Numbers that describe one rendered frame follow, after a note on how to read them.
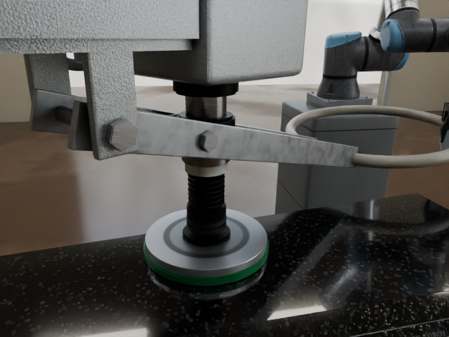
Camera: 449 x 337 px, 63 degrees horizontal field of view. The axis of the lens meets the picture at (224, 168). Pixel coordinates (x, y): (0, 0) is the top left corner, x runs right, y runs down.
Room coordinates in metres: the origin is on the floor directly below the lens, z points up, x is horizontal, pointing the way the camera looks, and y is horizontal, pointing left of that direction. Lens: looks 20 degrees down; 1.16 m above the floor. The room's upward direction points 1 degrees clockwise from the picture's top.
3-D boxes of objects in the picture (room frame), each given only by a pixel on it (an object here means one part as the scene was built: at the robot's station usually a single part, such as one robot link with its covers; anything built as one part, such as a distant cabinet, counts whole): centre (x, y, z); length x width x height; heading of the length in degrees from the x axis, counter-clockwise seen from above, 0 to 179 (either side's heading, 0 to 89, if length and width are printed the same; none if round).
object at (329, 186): (1.71, -0.52, 0.43); 0.50 x 0.50 x 0.85; 11
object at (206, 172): (0.57, 0.03, 0.97); 0.07 x 0.07 x 0.04
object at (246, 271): (0.57, 0.03, 0.82); 0.22 x 0.22 x 0.04
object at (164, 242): (0.57, 0.03, 0.82); 0.21 x 0.21 x 0.01
